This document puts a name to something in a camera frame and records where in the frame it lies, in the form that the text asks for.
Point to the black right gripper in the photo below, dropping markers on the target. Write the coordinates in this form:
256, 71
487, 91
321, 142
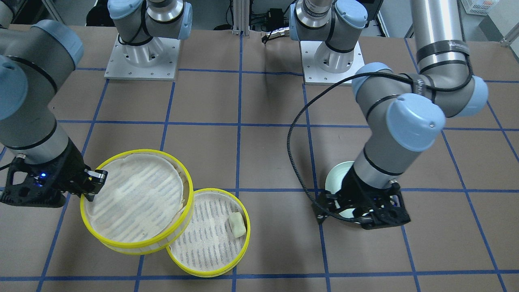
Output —
69, 169

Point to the white steamed bun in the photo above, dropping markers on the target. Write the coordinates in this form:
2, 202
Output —
237, 224

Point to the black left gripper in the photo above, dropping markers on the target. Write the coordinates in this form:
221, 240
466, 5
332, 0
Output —
359, 183

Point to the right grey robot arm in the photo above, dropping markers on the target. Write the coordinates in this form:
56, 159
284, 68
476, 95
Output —
35, 64

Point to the mint green plate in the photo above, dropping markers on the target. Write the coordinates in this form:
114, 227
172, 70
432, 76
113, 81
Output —
344, 197

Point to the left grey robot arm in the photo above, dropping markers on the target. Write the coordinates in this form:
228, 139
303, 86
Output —
406, 112

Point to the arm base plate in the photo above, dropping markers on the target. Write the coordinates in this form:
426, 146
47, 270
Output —
156, 60
322, 66

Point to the aluminium frame post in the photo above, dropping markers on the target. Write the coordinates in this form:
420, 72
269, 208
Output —
241, 10

